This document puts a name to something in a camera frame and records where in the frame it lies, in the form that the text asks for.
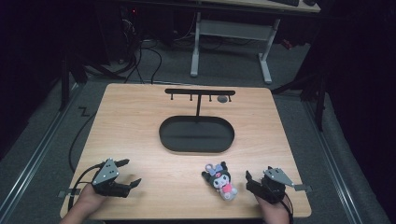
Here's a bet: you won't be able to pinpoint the person's left hand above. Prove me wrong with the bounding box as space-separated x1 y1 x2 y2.
78 184 108 213

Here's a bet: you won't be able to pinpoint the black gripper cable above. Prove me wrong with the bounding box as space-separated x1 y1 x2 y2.
279 191 295 224
67 111 106 213

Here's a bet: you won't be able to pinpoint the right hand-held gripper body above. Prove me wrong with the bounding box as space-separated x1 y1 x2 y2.
247 167 313 205

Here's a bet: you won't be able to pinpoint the black metal stand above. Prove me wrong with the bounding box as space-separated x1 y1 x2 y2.
58 50 90 112
270 69 329 133

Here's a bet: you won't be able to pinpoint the person's right hand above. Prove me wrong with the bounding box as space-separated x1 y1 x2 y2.
255 194 290 219

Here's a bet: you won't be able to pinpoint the black and pink plush toy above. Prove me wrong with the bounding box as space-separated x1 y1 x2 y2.
201 161 239 202

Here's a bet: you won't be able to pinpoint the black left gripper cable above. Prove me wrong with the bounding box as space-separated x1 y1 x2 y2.
67 111 106 213

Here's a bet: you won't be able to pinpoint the metal floor rail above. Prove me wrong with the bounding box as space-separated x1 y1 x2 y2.
302 98 364 224
0 83 82 217

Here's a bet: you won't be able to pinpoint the white-legged desk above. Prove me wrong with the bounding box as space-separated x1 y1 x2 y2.
190 0 321 85

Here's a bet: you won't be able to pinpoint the black hook rack with tray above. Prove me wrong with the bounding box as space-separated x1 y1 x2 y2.
158 88 236 154

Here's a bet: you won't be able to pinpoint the black floor cables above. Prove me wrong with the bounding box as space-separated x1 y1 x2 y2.
122 38 163 86

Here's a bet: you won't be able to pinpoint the black computer tower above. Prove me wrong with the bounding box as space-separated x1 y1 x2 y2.
120 5 142 64

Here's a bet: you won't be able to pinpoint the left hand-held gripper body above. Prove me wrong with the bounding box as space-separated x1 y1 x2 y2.
57 158 131 199

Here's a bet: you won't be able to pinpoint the red small object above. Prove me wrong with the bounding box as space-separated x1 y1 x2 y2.
280 38 294 51

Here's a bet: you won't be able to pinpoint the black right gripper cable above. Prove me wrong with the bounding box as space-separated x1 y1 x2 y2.
279 191 295 224

